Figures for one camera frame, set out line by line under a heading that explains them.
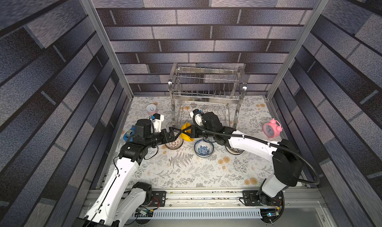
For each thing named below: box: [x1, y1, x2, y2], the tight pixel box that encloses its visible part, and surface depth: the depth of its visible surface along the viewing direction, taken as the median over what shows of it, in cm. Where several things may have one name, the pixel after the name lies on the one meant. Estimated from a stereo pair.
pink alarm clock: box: [262, 117, 284, 139], surface depth 92 cm
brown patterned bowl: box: [165, 135, 184, 150], surface depth 91 cm
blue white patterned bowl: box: [193, 139, 215, 158], surface depth 89 cm
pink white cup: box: [146, 103, 159, 116], surface depth 108 cm
